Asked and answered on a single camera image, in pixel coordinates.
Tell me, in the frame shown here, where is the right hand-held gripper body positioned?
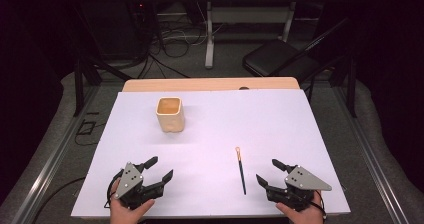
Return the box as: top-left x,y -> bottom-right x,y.
265,165 -> 333,213

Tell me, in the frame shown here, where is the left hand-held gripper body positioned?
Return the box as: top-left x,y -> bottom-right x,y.
114,161 -> 165,211

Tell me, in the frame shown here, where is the dark blue pencil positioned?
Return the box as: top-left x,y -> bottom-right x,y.
234,146 -> 248,196

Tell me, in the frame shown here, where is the beige square cup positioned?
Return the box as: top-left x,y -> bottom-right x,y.
155,96 -> 186,134

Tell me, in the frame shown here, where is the person's left hand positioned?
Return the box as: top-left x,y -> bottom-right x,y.
109,179 -> 156,224

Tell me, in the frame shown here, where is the person's right hand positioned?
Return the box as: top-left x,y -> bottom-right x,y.
275,189 -> 326,224

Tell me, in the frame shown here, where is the white table sheet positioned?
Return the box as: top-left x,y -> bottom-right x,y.
70,88 -> 352,218

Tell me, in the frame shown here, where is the wooden table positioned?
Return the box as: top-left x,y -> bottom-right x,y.
121,76 -> 301,93

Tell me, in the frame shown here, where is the black metal stand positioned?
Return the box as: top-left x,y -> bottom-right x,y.
72,55 -> 134,118
299,54 -> 358,119

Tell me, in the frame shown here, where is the black folding chair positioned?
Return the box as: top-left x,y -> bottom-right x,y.
242,17 -> 351,85

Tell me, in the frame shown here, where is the dark computer case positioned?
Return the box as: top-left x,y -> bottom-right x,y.
79,0 -> 149,60

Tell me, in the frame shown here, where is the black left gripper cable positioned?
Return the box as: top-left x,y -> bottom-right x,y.
104,169 -> 125,209

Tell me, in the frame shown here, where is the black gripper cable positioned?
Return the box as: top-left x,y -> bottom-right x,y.
104,169 -> 125,209
314,189 -> 328,220

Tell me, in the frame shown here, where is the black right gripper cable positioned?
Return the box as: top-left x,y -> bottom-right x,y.
314,189 -> 328,220

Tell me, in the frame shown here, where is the aluminium floor rail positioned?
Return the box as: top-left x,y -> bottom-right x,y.
333,83 -> 412,224
9,83 -> 101,224

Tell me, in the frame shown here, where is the black floor cable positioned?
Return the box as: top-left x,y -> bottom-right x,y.
32,176 -> 87,224

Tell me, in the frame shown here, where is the tangle of floor cables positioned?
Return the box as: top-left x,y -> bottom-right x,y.
138,13 -> 218,79

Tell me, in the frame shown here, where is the white desk frame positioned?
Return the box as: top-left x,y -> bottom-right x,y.
184,0 -> 332,70

